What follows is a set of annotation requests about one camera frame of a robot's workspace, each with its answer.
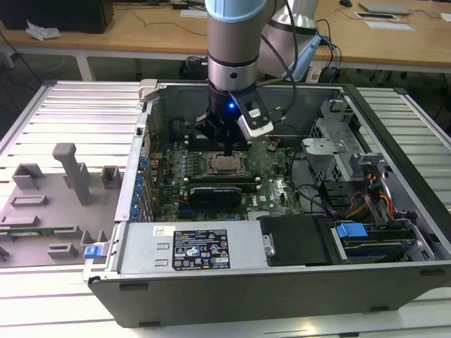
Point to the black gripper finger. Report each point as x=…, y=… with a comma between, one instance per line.
x=227, y=146
x=232, y=144

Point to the silver green CPU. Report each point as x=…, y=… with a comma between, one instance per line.
x=227, y=164

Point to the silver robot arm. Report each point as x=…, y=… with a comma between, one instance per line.
x=232, y=42

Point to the black RAM slot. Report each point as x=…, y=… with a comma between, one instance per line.
x=222, y=177
x=222, y=189
x=222, y=185
x=193, y=137
x=222, y=181
x=193, y=143
x=193, y=146
x=193, y=140

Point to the CPU socket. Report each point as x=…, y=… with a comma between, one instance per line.
x=210, y=173

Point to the green motherboard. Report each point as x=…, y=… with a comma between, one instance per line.
x=267, y=169

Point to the black cylindrical part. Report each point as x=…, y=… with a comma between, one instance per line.
x=177, y=128

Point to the black graphics card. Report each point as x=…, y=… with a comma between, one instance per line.
x=215, y=200

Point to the blue card retainer clip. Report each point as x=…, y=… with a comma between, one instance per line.
x=133, y=212
x=137, y=191
x=140, y=181
x=143, y=162
x=135, y=201

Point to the silver metal drive cage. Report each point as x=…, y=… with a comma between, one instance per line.
x=327, y=151

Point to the wooden desk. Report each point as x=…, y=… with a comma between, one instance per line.
x=141, y=38

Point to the black plastic shroud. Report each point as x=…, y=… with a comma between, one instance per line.
x=299, y=243

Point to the silver power supply with label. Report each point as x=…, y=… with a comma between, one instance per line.
x=141, y=246

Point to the hard disk in blue carrier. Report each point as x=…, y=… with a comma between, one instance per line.
x=352, y=234

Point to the black silver PC case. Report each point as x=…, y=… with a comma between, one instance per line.
x=211, y=299

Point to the black computer mouse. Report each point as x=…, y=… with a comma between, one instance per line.
x=346, y=3

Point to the blue case latch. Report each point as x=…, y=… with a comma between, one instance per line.
x=92, y=253

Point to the white rimmed black strip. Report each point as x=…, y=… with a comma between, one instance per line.
x=377, y=15

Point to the black box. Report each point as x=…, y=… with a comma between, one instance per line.
x=53, y=14

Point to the crumpled white paper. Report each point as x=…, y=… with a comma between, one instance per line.
x=42, y=31

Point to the silver laptop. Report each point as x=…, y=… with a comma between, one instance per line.
x=384, y=7

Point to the grey parts rack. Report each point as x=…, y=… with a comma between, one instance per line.
x=35, y=211

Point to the green RAM stick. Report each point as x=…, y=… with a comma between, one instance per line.
x=31, y=232

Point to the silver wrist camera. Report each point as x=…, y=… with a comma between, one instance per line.
x=257, y=121

